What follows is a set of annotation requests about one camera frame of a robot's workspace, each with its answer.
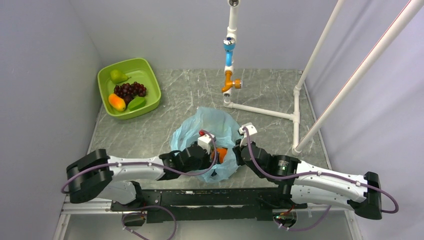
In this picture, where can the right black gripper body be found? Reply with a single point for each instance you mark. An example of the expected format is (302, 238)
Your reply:
(240, 161)

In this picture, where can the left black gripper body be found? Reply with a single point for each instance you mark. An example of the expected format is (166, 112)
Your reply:
(203, 164)

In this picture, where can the blue printed plastic bag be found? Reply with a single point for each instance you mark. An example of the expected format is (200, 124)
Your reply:
(223, 127)

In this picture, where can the green fake fruit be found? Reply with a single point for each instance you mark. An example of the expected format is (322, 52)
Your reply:
(136, 103)

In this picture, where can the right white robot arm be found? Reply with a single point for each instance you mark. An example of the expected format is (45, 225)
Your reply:
(300, 182)

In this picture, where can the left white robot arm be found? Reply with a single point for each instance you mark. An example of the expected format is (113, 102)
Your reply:
(99, 175)

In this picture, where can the orange fake fruit in bag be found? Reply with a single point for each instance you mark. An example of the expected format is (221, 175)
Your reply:
(221, 152)

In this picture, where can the orange fake mango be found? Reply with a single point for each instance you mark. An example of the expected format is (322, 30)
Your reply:
(117, 102)

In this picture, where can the dark red fake grapes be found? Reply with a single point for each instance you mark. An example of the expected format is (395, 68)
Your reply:
(129, 91)

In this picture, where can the green fake pear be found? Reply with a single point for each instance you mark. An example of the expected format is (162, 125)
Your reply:
(117, 76)

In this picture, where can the green plastic tray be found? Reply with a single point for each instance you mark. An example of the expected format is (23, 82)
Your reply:
(139, 70)

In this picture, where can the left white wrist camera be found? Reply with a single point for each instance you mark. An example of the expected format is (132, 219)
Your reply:
(205, 141)

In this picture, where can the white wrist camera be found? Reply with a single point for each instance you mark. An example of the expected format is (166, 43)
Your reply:
(248, 133)
(205, 141)

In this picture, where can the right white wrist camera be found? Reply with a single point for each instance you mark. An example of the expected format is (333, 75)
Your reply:
(248, 133)

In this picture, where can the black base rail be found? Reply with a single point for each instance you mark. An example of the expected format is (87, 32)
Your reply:
(214, 204)

